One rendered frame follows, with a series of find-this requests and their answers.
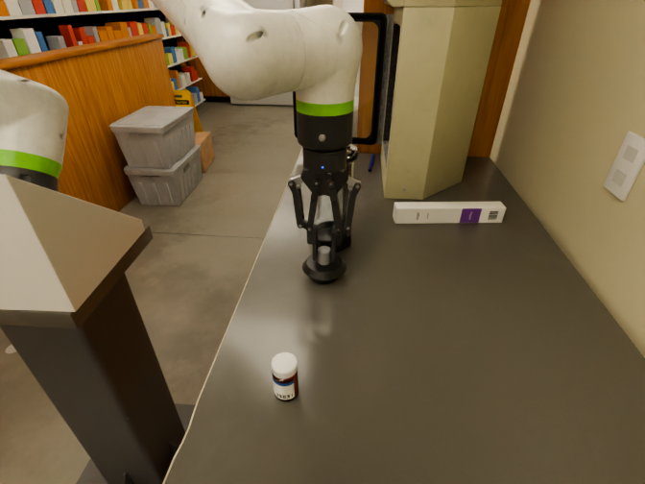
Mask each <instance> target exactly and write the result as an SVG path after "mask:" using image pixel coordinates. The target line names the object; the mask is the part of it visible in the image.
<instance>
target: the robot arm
mask: <svg viewBox="0 0 645 484"><path fill-rule="evenodd" d="M151 1H152V2H153V3H154V4H155V5H156V6H157V7H158V8H159V9H160V10H161V11H162V12H163V13H164V14H165V15H166V17H167V18H168V19H169V20H170V21H171V22H172V23H173V25H174V26H175V27H176V28H177V29H178V31H179V32H180V33H181V35H182V36H183V37H184V38H185V40H186V41H187V42H189V43H190V45H191V47H192V48H193V50H194V51H195V53H196V55H197V56H198V58H199V59H200V61H201V63H202V64H203V67H204V69H205V70H206V72H207V74H208V76H209V78H210V79H211V81H212V82H213V83H214V84H215V85H216V86H217V87H218V88H219V89H220V90H221V91H223V92H224V93H225V94H226V95H228V96H230V97H232V98H234V99H237V100H241V101H254V100H260V99H263V98H267V97H270V96H274V95H277V94H282V93H287V92H292V91H295V92H296V105H297V131H298V143H299V145H301V146H302V151H303V170H302V172H301V174H300V175H298V176H296V177H295V176H291V177H290V179H289V181H288V186H289V188H290V190H291V191H292V193H293V200H294V207H295V213H296V220H297V226H298V228H299V229H301V228H304V229H306V231H307V243H308V244H312V245H313V261H317V256H318V225H316V224H314V221H315V215H316V209H317V203H318V198H319V196H322V195H325V196H329V197H330V202H331V206H332V213H333V219H334V225H333V226H332V232H331V262H335V256H336V246H341V244H342V232H343V231H344V230H351V225H352V218H353V212H354V207H355V200H356V195H357V194H358V192H359V190H360V189H361V180H360V179H356V180H355V179H354V178H352V177H350V176H349V175H348V172H347V170H346V147H347V146H348V145H350V144H351V142H352V131H353V109H354V92H355V84H356V78H357V73H358V68H359V65H360V61H361V58H362V53H363V41H362V36H361V33H360V30H359V28H358V26H357V24H356V22H355V21H354V19H353V18H352V17H351V16H350V15H349V14H348V13H347V12H345V11H344V10H342V9H340V8H338V7H335V6H331V5H319V6H314V7H308V8H300V9H290V10H283V11H278V10H262V9H255V8H253V7H252V6H250V5H249V4H247V3H246V2H245V1H243V0H151ZM189 43H188V44H189ZM68 112H69V107H68V104H67V102H66V100H65V99H64V98H63V96H62V95H60V94H59V93H58V92H56V91H55V90H54V89H53V88H51V87H49V86H47V85H43V84H40V83H37V82H35V81H32V80H29V79H26V78H23V77H20V76H17V75H14V74H12V73H9V72H7V71H4V70H1V69H0V175H8V176H11V177H14V178H17V179H20V180H23V181H25V182H30V183H33V184H36V185H39V186H42V187H45V188H48V189H51V190H54V191H57V192H59V175H60V172H61V170H62V165H63V157H64V149H65V140H66V132H67V123H68ZM301 182H304V183H305V184H306V186H307V187H308V188H309V190H310V191H311V192H312V194H311V201H310V207H309V214H308V220H305V219H304V211H303V203H302V197H301V189H300V188H301V185H302V183H301ZM346 183H347V184H348V187H347V188H348V190H350V191H349V197H348V204H347V211H346V220H345V221H344V222H342V217H341V210H340V204H339V196H338V192H339V191H340V190H341V188H342V187H343V186H344V185H345V184H346Z"/></svg>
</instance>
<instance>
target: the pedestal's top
mask: <svg viewBox="0 0 645 484"><path fill-rule="evenodd" d="M143 226H144V225H143ZM144 229H145V230H144V232H143V233H142V234H141V235H140V236H139V237H138V239H137V240H136V241H135V242H134V243H133V244H132V246H131V247H130V248H129V249H128V251H127V252H126V253H125V254H124V255H123V256H122V258H121V259H120V260H119V261H118V262H117V264H116V265H115V266H114V267H113V268H112V269H111V271H110V272H109V273H108V274H107V275H106V277H105V278H104V279H103V280H102V281H101V283H100V284H99V285H98V286H97V287H96V288H95V290H94V291H93V292H92V293H91V294H90V296H89V297H88V298H87V299H86V300H85V301H84V303H83V304H82V305H81V306H80V307H79V309H78V310H77V311H76V312H64V311H36V310H8V309H0V325H12V326H29V327H63V328H79V327H80V325H81V324H82V323H83V322H84V320H85V319H86V318H87V317H88V316H89V314H90V313H91V312H92V311H93V310H94V308H95V307H96V306H97V305H98V304H99V302H100V301H101V300H102V299H103V298H104V296H105V295H106V294H107V293H108V291H109V290H110V289H111V288H112V286H113V285H114V284H115V283H116V282H117V280H118V279H119V278H120V277H122V275H123V274H124V273H125V272H126V271H127V269H128V268H129V267H130V266H131V264H132V263H133V262H134V261H135V260H136V258H137V257H138V256H139V255H140V254H141V252H142V251H143V250H144V249H145V248H146V246H147V245H148V244H149V243H150V242H151V240H152V239H153V235H152V232H151V229H150V226H144Z"/></svg>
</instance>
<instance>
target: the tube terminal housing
mask: <svg viewBox="0 0 645 484"><path fill-rule="evenodd" d="M501 5H502V0H404V6H402V7H394V24H398V25H399V26H400V37H399V46H398V55H397V65H396V74H395V84H394V109H393V119H392V121H391V130H390V140H389V149H388V158H387V167H386V164H385V157H384V148H383V139H382V146H381V157H380V159H381V170H382V181H383V190H384V198H392V199H414V200H423V199H425V198H427V197H429V196H432V195H434V194H436V193H438V192H440V191H442V190H444V189H446V188H448V187H450V186H452V185H454V184H456V183H458V182H461V181H462V178H463V173H464V170H465V166H466V158H467V153H468V149H469V145H470V140H471V137H472V132H473V128H474V124H475V119H476V115H477V110H478V107H479V103H480V98H481V94H482V89H483V85H484V81H485V77H486V73H487V68H488V64H489V60H490V52H491V47H492V44H493V40H494V35H495V31H496V26H497V22H498V18H499V14H500V10H501ZM394 24H393V29H394Z"/></svg>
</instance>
